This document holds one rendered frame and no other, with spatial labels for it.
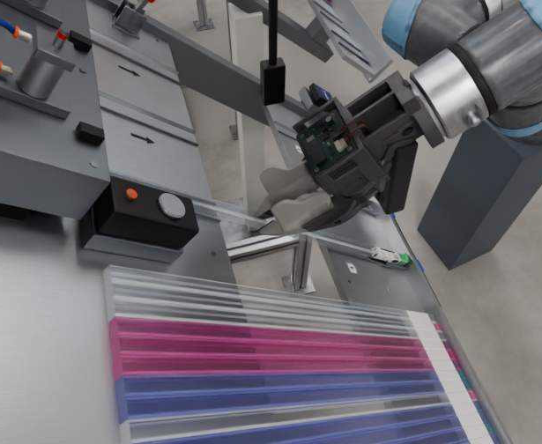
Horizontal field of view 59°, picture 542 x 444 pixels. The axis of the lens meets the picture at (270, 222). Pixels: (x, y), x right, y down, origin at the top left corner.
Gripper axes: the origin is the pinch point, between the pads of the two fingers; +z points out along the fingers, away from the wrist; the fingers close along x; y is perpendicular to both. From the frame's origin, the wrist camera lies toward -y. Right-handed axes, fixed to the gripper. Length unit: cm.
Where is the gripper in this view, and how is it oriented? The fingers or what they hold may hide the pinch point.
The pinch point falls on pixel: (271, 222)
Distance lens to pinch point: 53.8
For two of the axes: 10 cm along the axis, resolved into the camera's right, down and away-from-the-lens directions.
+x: 2.9, 8.0, -5.3
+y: -5.3, -3.3, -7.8
